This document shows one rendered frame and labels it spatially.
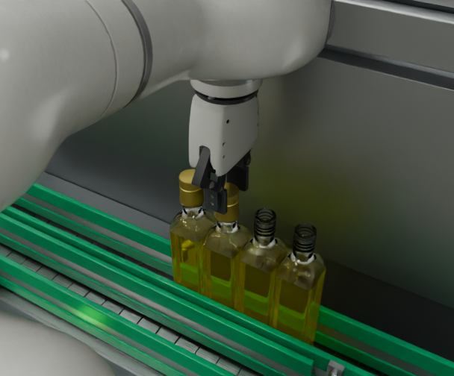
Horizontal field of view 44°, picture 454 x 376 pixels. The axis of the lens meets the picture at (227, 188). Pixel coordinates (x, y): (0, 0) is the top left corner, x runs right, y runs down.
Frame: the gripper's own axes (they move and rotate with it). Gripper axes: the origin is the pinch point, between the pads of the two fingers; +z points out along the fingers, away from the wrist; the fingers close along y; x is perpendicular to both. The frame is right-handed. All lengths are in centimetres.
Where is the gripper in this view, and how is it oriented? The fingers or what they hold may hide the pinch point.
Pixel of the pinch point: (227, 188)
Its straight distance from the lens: 74.7
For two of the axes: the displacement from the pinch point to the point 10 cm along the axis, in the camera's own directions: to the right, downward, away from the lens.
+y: -5.1, 5.4, -6.7
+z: 0.0, 7.8, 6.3
